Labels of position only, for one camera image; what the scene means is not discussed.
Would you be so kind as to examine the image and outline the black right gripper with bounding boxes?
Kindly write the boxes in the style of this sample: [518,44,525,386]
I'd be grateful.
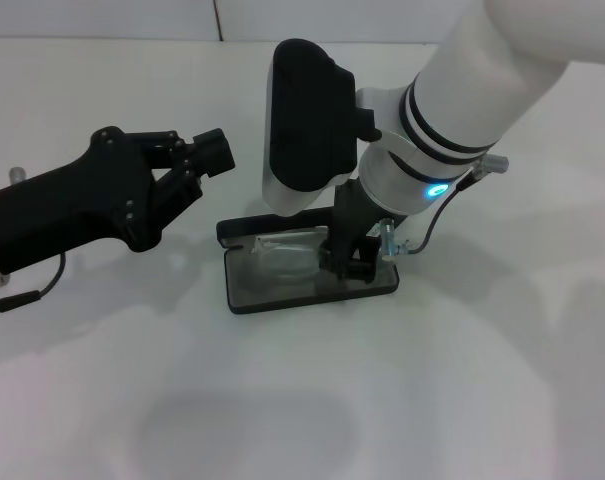
[126,128,409,287]

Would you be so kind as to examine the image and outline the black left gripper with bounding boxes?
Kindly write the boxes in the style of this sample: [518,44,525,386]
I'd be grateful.
[0,125,205,276]

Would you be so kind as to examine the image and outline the clear frame glasses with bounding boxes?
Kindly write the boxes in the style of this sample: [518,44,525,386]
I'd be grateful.
[249,227,334,290]

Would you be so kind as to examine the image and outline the black glasses case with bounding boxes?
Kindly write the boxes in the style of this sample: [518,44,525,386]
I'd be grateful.
[215,208,401,316]

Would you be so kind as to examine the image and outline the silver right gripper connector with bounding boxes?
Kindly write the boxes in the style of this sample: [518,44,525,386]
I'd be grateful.
[379,219,411,262]

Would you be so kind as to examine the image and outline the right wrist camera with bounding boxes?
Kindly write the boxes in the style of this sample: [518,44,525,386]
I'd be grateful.
[259,38,384,218]

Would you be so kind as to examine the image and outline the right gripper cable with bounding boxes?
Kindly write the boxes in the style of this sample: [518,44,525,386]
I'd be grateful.
[405,154,511,258]

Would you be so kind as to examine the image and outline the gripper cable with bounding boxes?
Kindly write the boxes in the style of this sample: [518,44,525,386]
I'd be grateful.
[405,154,511,258]
[0,252,69,327]

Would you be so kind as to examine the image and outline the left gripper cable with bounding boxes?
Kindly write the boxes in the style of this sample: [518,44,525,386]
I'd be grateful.
[0,252,69,327]

